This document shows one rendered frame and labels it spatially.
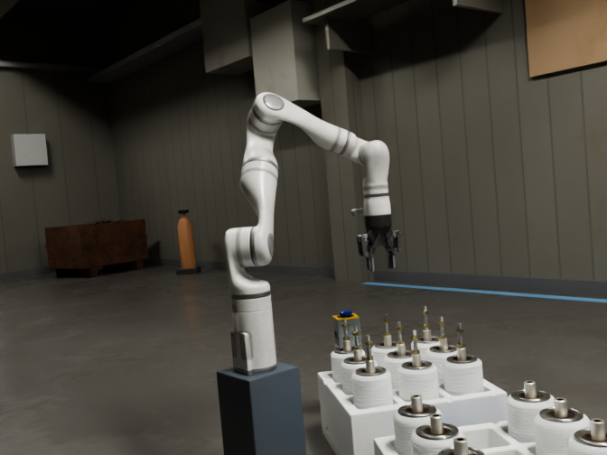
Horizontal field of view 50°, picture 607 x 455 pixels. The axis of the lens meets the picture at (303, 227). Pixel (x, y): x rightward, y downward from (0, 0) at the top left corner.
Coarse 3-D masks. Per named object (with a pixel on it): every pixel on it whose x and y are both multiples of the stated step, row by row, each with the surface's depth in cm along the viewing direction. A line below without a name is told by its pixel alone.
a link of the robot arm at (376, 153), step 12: (372, 144) 177; (384, 144) 178; (372, 156) 177; (384, 156) 177; (372, 168) 178; (384, 168) 178; (372, 180) 178; (384, 180) 179; (372, 192) 179; (384, 192) 179
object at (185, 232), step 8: (184, 216) 664; (184, 224) 659; (184, 232) 659; (192, 232) 666; (184, 240) 660; (192, 240) 664; (184, 248) 660; (192, 248) 663; (184, 256) 661; (192, 256) 663; (184, 264) 661; (192, 264) 663; (176, 272) 660; (184, 272) 659; (192, 272) 658
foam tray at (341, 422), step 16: (320, 384) 186; (336, 384) 176; (320, 400) 188; (336, 400) 165; (352, 400) 164; (400, 400) 158; (432, 400) 156; (448, 400) 155; (464, 400) 155; (480, 400) 156; (496, 400) 157; (336, 416) 167; (352, 416) 151; (368, 416) 151; (384, 416) 152; (448, 416) 155; (464, 416) 155; (480, 416) 156; (496, 416) 157; (336, 432) 169; (352, 432) 151; (368, 432) 151; (384, 432) 152; (336, 448) 170; (352, 448) 151; (368, 448) 151
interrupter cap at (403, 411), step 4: (408, 404) 132; (424, 404) 131; (428, 404) 130; (400, 408) 130; (404, 408) 130; (408, 408) 130; (424, 408) 129; (428, 408) 129; (432, 408) 129; (400, 412) 128; (404, 412) 128; (408, 412) 128; (424, 412) 128; (428, 412) 126; (432, 412) 126; (408, 416) 125; (412, 416) 125; (416, 416) 125; (420, 416) 125; (424, 416) 125
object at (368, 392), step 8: (352, 376) 158; (360, 376) 156; (368, 376) 155; (376, 376) 155; (384, 376) 155; (352, 384) 158; (360, 384) 155; (368, 384) 154; (376, 384) 154; (384, 384) 155; (360, 392) 156; (368, 392) 155; (376, 392) 154; (384, 392) 155; (360, 400) 156; (368, 400) 155; (376, 400) 154; (384, 400) 155; (392, 400) 158; (360, 408) 156; (368, 408) 155
